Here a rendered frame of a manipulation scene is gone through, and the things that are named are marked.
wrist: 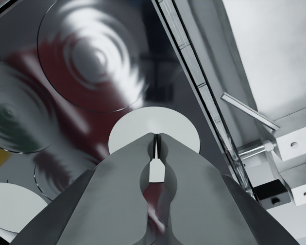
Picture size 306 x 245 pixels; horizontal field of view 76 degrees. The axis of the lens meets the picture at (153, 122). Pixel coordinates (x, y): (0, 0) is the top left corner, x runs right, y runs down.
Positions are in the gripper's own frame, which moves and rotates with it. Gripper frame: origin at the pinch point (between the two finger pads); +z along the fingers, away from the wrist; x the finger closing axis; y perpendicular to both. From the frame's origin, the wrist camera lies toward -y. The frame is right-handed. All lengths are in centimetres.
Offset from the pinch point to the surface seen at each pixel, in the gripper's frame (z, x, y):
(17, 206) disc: 7.3, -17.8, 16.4
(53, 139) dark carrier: 7.4, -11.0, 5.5
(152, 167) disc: 7.3, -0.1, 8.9
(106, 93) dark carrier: 7.4, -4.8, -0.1
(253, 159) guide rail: 12.3, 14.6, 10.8
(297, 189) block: 6.5, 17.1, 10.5
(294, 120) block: 8.0, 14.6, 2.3
